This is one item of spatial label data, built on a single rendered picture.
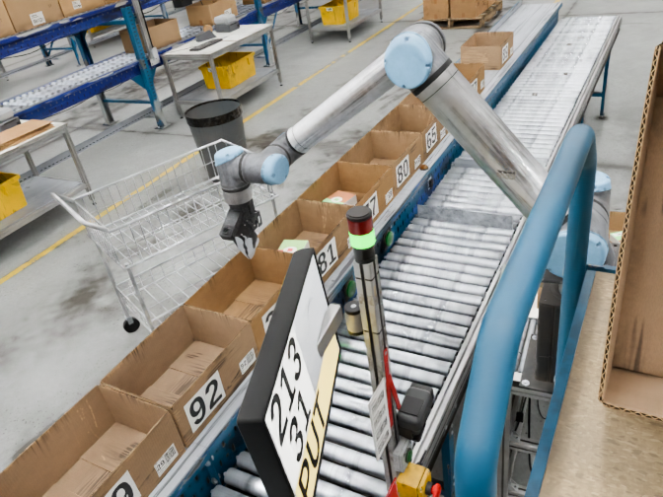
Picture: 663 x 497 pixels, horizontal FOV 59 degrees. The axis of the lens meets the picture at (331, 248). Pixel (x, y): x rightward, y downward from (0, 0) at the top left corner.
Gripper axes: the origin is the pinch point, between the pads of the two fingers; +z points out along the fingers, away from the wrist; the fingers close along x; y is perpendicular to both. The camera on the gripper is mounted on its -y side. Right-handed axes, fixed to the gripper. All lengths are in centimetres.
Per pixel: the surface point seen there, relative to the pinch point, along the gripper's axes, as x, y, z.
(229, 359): -2.7, -27.1, 20.5
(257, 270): 16.4, 28.2, 26.7
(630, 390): -102, -96, -59
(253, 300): 13.0, 15.2, 31.3
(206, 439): -4, -48, 32
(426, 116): -18, 182, 19
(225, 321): 6.6, -12.4, 18.9
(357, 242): -58, -47, -40
